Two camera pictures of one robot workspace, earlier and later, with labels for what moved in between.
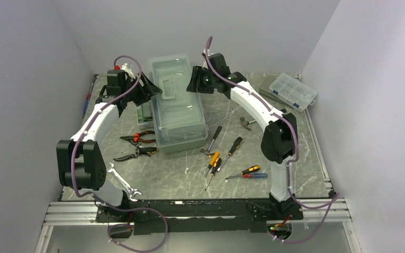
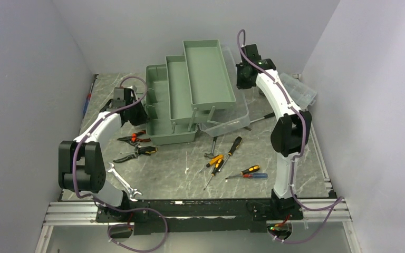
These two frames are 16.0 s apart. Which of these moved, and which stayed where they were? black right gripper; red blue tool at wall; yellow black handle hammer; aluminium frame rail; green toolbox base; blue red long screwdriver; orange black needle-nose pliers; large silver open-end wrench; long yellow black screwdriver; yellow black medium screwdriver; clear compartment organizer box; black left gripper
Moved: green toolbox base; black right gripper; black left gripper; yellow black handle hammer
Stayed: aluminium frame rail; large silver open-end wrench; clear compartment organizer box; yellow black medium screwdriver; orange black needle-nose pliers; blue red long screwdriver; long yellow black screwdriver; red blue tool at wall
